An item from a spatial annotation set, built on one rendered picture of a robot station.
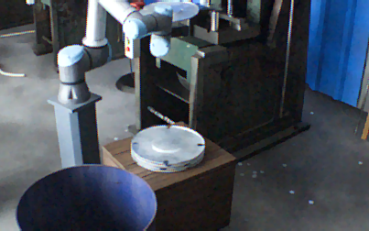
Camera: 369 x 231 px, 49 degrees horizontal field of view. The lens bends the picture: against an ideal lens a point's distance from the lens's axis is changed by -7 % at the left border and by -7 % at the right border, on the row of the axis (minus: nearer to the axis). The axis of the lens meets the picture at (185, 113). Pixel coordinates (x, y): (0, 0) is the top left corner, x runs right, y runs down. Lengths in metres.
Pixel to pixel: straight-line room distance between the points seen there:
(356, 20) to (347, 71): 0.37
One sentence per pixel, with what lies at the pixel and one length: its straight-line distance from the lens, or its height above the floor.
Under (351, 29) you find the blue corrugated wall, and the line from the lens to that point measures 3.05.
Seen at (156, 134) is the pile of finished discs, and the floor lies 0.39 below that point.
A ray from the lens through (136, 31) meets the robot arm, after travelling 1.53.
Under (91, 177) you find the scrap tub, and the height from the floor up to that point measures 0.43.
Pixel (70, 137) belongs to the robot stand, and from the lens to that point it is 1.99.
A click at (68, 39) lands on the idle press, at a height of 0.24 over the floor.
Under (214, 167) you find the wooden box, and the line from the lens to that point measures 1.66.
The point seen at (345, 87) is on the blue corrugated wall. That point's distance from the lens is 3.18.
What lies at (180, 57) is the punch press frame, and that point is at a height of 0.56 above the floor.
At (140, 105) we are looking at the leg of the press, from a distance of 2.46.
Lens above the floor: 1.27
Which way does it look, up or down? 27 degrees down
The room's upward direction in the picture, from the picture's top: 1 degrees clockwise
